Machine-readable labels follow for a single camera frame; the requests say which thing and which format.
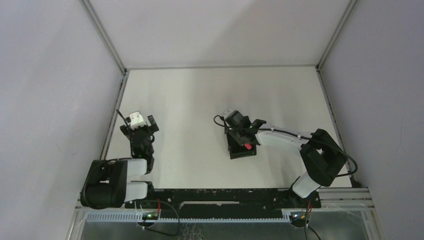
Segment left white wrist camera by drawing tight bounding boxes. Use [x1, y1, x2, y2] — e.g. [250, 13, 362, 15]
[128, 111, 147, 130]

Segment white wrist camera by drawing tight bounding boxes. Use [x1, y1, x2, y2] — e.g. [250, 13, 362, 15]
[221, 108, 234, 118]
[128, 111, 147, 130]

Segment red-handled screwdriver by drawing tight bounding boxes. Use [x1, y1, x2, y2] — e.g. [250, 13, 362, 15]
[244, 143, 252, 150]

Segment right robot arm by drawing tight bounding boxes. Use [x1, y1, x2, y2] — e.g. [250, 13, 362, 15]
[215, 108, 358, 208]

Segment right black base cable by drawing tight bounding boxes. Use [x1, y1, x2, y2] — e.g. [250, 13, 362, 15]
[291, 198, 322, 240]

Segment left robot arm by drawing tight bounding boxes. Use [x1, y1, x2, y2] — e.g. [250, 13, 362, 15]
[79, 111, 159, 210]

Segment left black cable loop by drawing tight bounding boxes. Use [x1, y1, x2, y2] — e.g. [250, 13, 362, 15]
[134, 198, 181, 238]

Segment grey cable duct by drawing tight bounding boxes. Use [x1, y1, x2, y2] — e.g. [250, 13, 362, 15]
[85, 211, 292, 223]

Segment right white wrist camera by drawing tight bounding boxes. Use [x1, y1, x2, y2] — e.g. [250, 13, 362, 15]
[221, 108, 234, 118]

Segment black plastic bin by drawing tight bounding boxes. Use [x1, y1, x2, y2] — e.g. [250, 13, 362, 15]
[225, 130, 257, 160]

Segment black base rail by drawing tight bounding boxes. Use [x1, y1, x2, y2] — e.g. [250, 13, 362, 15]
[124, 188, 322, 220]

